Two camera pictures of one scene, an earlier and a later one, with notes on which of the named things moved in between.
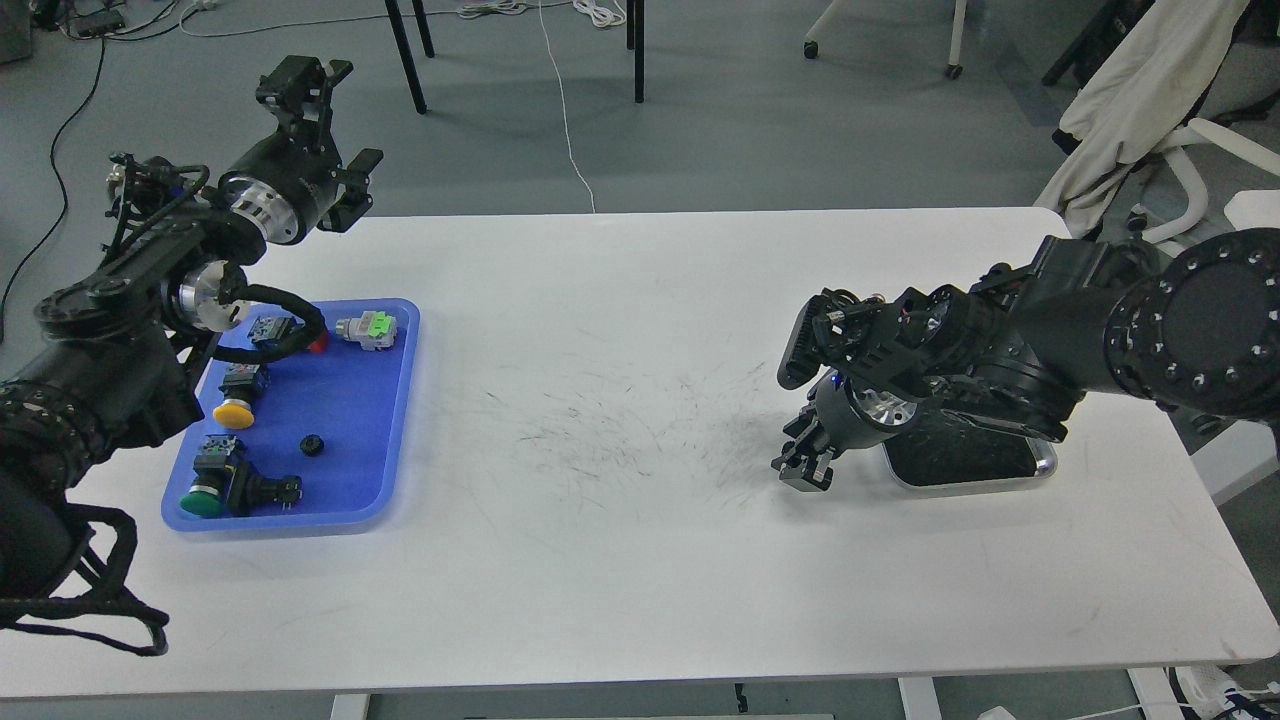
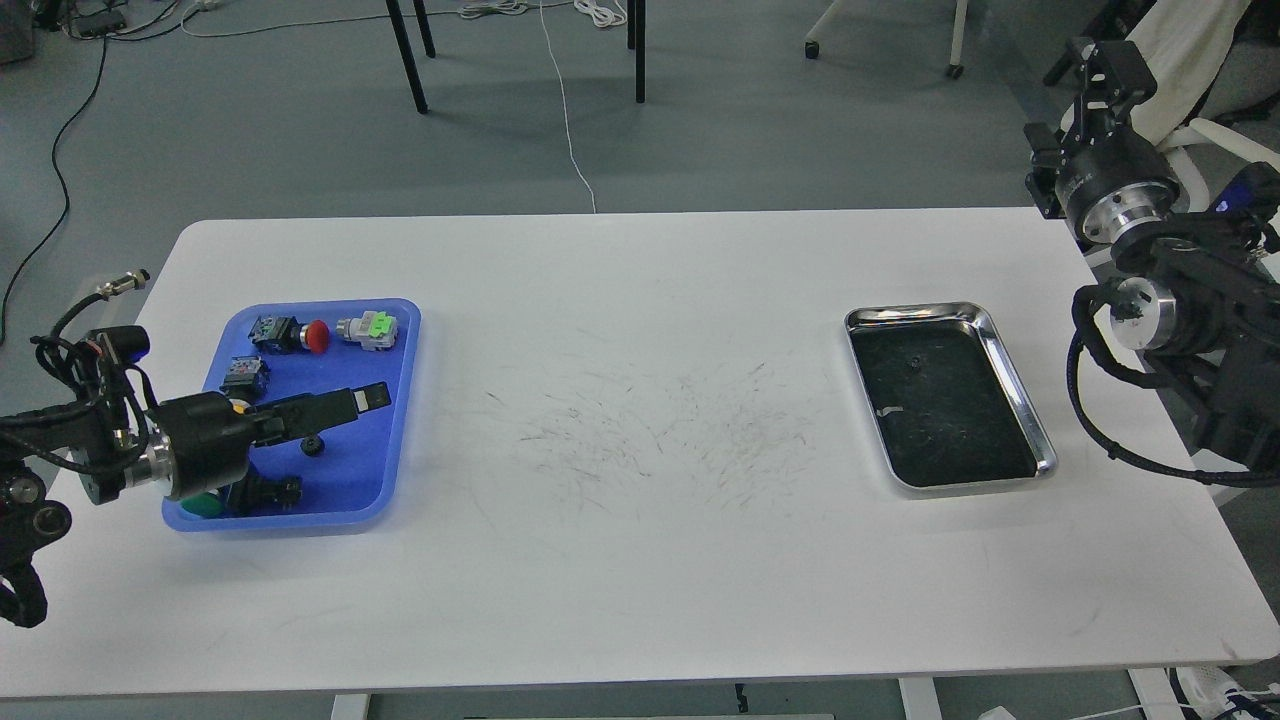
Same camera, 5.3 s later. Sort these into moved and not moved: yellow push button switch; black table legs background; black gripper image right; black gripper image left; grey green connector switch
Moved: black gripper image left; black gripper image right
Not moved: yellow push button switch; black table legs background; grey green connector switch
